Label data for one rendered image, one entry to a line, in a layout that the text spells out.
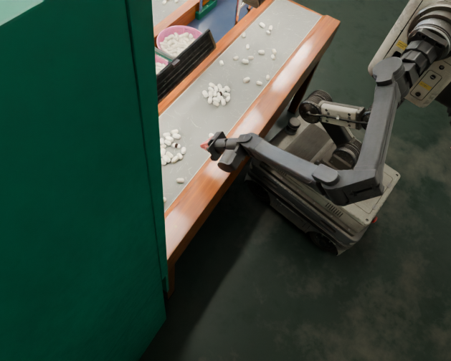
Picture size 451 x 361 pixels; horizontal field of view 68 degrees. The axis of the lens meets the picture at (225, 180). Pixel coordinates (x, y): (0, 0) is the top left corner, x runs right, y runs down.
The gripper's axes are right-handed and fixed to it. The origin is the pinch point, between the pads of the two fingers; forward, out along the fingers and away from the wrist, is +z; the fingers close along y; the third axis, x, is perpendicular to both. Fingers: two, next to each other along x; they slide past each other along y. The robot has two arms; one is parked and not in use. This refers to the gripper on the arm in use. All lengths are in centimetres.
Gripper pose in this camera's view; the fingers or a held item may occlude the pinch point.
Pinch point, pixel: (202, 146)
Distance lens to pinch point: 131.4
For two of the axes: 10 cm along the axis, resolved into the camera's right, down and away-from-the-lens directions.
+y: -5.0, 7.0, -5.0
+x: 4.4, 7.1, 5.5
